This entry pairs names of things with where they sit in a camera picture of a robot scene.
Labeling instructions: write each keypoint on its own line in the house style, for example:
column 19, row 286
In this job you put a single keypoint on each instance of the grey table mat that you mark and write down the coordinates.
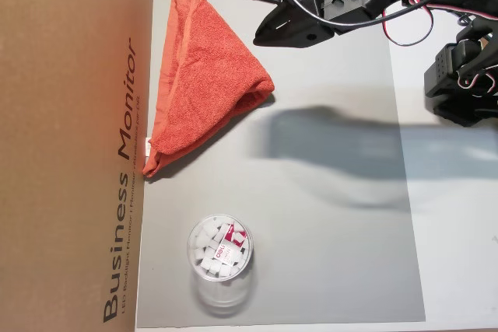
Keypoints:
column 311, row 250

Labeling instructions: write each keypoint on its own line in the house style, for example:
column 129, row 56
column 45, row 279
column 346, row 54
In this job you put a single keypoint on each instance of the brown cardboard monitor box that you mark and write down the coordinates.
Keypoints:
column 58, row 153

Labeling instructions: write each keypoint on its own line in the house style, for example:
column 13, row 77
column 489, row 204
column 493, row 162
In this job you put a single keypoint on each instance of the red white eraser packet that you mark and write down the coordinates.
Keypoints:
column 229, row 246

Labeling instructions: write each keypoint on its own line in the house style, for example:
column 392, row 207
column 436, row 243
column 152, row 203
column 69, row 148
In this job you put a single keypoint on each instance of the clear plastic jar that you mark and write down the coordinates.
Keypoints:
column 219, row 254

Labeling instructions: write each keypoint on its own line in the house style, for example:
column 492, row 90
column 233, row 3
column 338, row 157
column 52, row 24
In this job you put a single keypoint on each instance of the orange terry towel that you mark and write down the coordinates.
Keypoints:
column 210, row 83

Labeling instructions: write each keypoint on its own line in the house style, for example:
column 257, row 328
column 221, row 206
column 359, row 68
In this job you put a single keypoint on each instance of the black perforated base clamp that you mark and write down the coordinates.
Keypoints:
column 463, row 116

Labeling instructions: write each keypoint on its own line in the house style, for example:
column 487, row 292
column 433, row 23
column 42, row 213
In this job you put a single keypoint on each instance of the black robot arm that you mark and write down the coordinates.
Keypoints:
column 439, row 75

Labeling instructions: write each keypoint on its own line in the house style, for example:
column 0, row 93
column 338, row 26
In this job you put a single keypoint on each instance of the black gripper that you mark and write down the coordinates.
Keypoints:
column 301, row 30

